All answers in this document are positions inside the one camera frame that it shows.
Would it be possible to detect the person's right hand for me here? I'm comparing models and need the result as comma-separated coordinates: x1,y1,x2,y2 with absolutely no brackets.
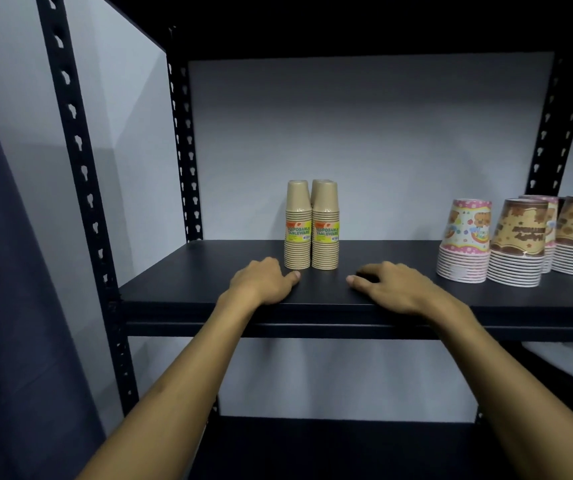
345,261,473,328

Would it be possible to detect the person's left hand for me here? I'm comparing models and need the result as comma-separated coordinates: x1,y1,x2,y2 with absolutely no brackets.
216,257,301,308

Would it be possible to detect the person's left forearm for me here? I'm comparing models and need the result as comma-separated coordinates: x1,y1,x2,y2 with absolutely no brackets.
77,293,263,480

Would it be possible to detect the person's right forearm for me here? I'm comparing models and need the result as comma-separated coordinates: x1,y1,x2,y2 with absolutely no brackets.
435,306,573,480

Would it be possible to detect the stack of kraft paper cups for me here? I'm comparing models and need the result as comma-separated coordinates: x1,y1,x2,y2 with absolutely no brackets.
284,180,313,270
310,179,332,205
311,181,341,271

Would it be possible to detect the black metal shelf rack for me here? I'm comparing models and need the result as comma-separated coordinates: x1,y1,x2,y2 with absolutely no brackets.
35,0,573,480

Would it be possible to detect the stack of pink printed cups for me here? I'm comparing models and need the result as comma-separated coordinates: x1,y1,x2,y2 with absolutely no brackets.
436,198,494,284
518,195,560,275

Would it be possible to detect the white plastic packet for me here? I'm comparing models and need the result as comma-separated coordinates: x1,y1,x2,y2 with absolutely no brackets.
520,340,573,386

